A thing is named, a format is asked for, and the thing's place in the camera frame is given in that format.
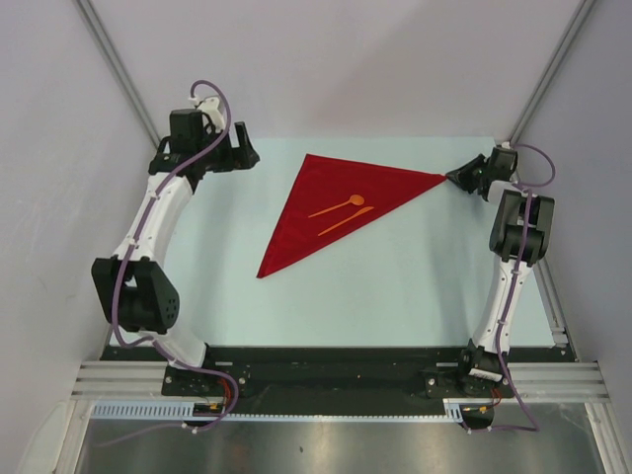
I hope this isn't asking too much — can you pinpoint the left aluminium corner post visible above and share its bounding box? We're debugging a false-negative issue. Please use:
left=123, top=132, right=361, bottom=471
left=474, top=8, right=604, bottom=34
left=72, top=0, right=161, bottom=147

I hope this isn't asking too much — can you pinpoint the light blue cable duct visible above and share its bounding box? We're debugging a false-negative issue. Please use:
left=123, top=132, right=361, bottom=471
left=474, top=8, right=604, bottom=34
left=92, top=401, right=194, bottom=421

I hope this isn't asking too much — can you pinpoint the aluminium corner post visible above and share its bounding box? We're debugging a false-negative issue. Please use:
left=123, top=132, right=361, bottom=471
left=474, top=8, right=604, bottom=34
left=507, top=0, right=600, bottom=143
left=72, top=0, right=161, bottom=147

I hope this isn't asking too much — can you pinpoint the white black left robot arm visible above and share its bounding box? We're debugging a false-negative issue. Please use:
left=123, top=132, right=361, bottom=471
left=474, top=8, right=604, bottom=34
left=91, top=97, right=260, bottom=395

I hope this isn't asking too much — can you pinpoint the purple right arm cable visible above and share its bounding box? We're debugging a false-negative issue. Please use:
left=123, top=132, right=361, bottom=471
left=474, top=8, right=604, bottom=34
left=463, top=143, right=559, bottom=434

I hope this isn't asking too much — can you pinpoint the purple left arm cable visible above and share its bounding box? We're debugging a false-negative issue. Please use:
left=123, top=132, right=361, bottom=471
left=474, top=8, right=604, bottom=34
left=93, top=79, right=241, bottom=448

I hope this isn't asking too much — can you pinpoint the right aluminium corner post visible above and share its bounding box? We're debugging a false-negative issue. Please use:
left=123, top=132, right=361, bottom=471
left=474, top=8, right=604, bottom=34
left=507, top=0, right=600, bottom=143

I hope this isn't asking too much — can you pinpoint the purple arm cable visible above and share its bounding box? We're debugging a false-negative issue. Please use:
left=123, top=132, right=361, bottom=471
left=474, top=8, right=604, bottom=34
left=93, top=79, right=241, bottom=448
left=463, top=143, right=559, bottom=434

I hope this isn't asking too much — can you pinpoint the orange plastic spoon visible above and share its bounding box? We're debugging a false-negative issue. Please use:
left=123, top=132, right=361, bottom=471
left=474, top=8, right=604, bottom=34
left=308, top=195, right=365, bottom=218

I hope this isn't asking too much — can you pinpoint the orange plastic knife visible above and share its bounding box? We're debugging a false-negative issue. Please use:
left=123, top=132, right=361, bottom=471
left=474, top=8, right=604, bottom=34
left=317, top=206, right=374, bottom=237

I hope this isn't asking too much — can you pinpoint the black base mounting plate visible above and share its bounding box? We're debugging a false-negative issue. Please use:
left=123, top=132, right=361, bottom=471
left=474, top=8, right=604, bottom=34
left=101, top=345, right=578, bottom=419

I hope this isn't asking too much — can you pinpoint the red cloth napkin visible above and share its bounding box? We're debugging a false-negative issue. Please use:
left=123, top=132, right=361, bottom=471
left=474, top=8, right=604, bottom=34
left=257, top=154, right=446, bottom=278

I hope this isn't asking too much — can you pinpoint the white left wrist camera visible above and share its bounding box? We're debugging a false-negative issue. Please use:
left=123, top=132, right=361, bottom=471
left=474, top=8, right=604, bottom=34
left=189, top=96, right=226, bottom=133

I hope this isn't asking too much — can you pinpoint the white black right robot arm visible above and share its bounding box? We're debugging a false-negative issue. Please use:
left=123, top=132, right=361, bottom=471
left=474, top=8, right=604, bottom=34
left=447, top=143, right=555, bottom=396

